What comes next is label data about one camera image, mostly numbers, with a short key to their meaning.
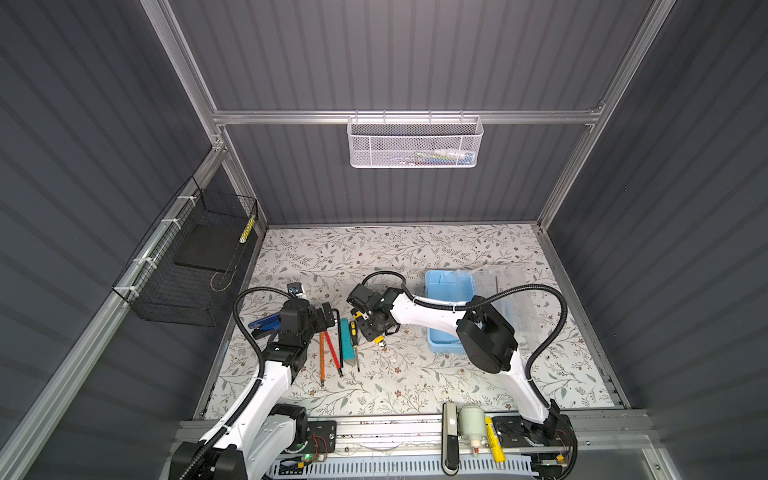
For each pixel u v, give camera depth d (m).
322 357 0.87
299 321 0.65
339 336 0.91
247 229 0.82
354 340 0.89
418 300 0.63
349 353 0.87
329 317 0.79
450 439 0.72
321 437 0.72
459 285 1.00
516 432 0.72
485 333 0.58
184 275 0.73
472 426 0.69
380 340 0.89
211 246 0.76
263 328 0.91
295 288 0.74
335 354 0.87
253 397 0.49
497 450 0.71
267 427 0.59
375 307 0.69
